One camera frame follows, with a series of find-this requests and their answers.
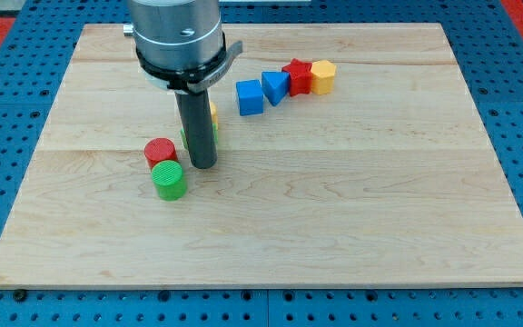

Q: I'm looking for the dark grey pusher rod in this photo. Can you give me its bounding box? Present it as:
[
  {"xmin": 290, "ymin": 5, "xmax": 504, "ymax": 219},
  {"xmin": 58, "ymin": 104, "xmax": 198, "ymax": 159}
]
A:
[{"xmin": 175, "ymin": 91, "xmax": 217, "ymax": 169}]

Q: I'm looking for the green star block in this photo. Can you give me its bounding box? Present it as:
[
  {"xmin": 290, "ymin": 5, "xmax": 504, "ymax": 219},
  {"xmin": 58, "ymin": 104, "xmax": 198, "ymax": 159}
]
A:
[{"xmin": 180, "ymin": 123, "xmax": 219, "ymax": 151}]

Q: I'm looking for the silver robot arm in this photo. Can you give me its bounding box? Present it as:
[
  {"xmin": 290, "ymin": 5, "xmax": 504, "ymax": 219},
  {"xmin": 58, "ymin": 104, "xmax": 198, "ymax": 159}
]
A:
[{"xmin": 127, "ymin": 0, "xmax": 226, "ymax": 169}]

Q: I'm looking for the red star block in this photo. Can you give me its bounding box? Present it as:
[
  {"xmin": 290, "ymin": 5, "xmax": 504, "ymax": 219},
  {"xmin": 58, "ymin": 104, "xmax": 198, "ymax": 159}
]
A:
[{"xmin": 281, "ymin": 58, "xmax": 312, "ymax": 97}]

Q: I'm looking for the yellow block behind rod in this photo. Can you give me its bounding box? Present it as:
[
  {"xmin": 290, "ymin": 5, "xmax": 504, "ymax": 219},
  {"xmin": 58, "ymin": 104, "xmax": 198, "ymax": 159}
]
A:
[{"xmin": 209, "ymin": 101, "xmax": 219, "ymax": 130}]

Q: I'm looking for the red cylinder block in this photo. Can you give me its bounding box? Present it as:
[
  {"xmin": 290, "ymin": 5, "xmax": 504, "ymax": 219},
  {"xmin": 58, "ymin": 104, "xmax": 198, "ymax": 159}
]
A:
[{"xmin": 143, "ymin": 138, "xmax": 178, "ymax": 170}]

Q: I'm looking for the blue cube block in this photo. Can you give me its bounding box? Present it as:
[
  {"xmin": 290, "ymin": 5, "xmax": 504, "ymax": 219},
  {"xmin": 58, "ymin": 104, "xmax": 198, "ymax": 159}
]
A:
[{"xmin": 236, "ymin": 80, "xmax": 264, "ymax": 116}]

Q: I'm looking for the green cylinder block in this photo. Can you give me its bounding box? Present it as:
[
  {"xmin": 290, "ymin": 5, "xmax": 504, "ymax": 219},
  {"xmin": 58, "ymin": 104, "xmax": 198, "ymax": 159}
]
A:
[{"xmin": 151, "ymin": 160, "xmax": 187, "ymax": 201}]

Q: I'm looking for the blue triangle block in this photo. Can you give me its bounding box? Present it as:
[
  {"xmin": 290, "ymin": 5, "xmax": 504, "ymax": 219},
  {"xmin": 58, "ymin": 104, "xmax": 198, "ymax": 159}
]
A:
[{"xmin": 261, "ymin": 71, "xmax": 290, "ymax": 106}]

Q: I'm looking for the yellow hexagon block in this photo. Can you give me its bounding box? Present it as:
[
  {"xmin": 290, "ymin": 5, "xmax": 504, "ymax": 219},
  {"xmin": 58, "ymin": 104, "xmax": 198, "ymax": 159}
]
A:
[{"xmin": 311, "ymin": 60, "xmax": 337, "ymax": 95}]

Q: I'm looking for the light wooden board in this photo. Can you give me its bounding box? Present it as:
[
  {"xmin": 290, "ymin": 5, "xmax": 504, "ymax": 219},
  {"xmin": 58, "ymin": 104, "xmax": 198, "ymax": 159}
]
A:
[{"xmin": 0, "ymin": 23, "xmax": 523, "ymax": 290}]

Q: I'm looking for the grey clamp bracket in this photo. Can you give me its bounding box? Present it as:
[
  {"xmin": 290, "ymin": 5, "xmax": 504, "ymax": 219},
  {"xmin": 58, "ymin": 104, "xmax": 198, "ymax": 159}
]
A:
[{"xmin": 187, "ymin": 41, "xmax": 243, "ymax": 94}]

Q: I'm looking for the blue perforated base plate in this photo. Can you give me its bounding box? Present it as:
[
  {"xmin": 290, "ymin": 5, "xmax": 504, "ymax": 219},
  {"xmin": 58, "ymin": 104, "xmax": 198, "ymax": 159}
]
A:
[{"xmin": 0, "ymin": 0, "xmax": 523, "ymax": 326}]

